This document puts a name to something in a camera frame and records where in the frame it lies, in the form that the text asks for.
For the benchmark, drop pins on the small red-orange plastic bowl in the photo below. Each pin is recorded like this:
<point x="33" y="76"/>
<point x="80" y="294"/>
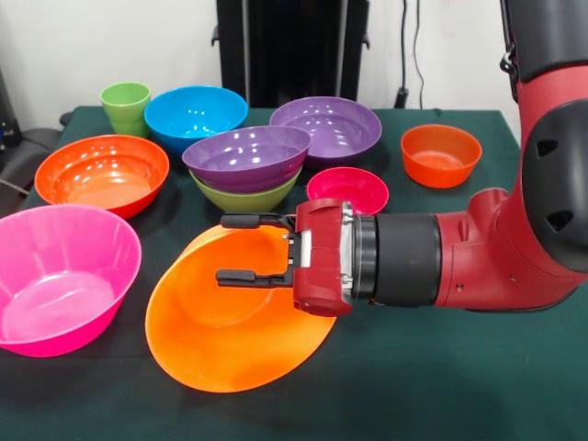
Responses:
<point x="441" y="156"/>

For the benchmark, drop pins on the large orange plastic bowl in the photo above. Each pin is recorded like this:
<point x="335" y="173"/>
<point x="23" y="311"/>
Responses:
<point x="220" y="331"/>

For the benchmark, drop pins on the blue plastic bowl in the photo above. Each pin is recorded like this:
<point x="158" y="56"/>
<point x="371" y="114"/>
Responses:
<point x="193" y="115"/>

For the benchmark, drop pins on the purple plastic bowl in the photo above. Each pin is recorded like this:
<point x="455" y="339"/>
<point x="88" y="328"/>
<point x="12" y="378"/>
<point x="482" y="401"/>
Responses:
<point x="340" y="128"/>
<point x="243" y="156"/>

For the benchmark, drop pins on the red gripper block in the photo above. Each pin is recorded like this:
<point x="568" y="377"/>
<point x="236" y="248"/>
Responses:
<point x="321" y="262"/>

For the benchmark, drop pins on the small crimson plastic bowl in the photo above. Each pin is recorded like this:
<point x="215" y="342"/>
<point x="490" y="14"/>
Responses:
<point x="353" y="188"/>

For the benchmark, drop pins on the large red-orange plastic bowl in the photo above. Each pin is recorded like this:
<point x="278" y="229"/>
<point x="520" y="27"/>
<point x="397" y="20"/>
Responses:
<point x="101" y="174"/>

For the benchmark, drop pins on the large pink plastic bowl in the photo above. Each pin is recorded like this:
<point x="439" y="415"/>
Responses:
<point x="64" y="280"/>

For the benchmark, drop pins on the green plastic cup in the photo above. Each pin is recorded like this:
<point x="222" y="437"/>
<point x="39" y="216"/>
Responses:
<point x="124" y="110"/>

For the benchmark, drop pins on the green plastic bowl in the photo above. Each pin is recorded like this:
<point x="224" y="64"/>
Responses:
<point x="243" y="204"/>

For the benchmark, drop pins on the black chair base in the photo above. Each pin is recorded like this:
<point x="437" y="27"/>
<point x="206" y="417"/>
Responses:
<point x="32" y="151"/>

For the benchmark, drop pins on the dark green tablecloth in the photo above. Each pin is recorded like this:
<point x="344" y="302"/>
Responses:
<point x="436" y="376"/>

